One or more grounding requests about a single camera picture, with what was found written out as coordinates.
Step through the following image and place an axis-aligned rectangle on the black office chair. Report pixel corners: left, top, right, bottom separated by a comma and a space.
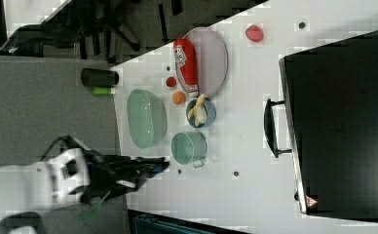
0, 0, 185, 62

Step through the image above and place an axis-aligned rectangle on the black cylinder cup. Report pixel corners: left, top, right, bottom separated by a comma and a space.
81, 68, 119, 87

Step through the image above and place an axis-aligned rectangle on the red ketchup bottle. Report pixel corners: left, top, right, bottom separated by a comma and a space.
173, 38, 199, 98

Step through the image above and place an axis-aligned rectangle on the grey round plate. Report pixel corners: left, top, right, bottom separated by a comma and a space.
175, 27, 228, 98

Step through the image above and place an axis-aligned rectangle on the red strawberry toy far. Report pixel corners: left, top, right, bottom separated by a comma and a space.
246, 25, 264, 43

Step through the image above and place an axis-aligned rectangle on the red strawberry toy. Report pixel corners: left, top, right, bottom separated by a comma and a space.
166, 76, 176, 88
246, 25, 264, 43

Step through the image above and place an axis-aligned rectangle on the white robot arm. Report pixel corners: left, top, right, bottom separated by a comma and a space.
0, 148, 170, 213

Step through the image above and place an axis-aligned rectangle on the blue bowl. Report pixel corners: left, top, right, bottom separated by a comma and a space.
186, 98, 216, 128

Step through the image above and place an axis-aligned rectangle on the green mug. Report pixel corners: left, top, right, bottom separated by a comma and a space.
170, 132, 208, 169

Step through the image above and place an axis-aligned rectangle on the black toaster oven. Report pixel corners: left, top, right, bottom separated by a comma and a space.
279, 30, 378, 222

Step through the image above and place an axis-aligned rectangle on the orange toy fruit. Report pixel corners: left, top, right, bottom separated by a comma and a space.
172, 92, 186, 105

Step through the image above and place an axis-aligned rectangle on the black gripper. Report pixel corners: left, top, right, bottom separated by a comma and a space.
81, 154, 170, 205

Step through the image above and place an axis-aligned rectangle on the blue metal frame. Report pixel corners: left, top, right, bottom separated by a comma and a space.
128, 209, 246, 234

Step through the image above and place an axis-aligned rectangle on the green marker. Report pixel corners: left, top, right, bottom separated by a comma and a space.
93, 87, 116, 96

